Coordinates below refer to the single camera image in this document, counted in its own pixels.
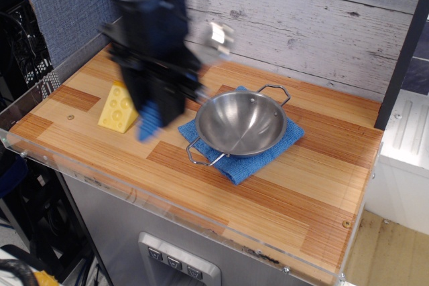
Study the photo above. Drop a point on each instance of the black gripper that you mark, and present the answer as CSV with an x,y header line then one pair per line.
x,y
150,36

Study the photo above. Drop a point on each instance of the blue handled metal spoon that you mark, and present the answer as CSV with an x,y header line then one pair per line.
x,y
215,45

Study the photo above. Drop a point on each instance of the clear acrylic counter guard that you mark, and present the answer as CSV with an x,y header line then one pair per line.
x,y
293,221

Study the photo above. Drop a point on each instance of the yellow toy cheese wedge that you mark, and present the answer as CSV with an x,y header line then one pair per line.
x,y
118,113

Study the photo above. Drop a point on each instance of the blue folded cloth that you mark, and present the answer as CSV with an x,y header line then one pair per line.
x,y
238,169

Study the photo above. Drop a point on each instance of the black plastic crate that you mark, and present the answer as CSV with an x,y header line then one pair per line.
x,y
25,59

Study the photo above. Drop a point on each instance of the silver dispenser button panel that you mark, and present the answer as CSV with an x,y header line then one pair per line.
x,y
177,261

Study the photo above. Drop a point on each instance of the white ribbed side appliance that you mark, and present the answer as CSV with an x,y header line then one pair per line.
x,y
398,189

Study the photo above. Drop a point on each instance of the steel bowl with handles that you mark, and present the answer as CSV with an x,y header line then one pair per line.
x,y
242,123

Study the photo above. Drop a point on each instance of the dark grey right post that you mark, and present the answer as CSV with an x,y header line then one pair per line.
x,y
399,73

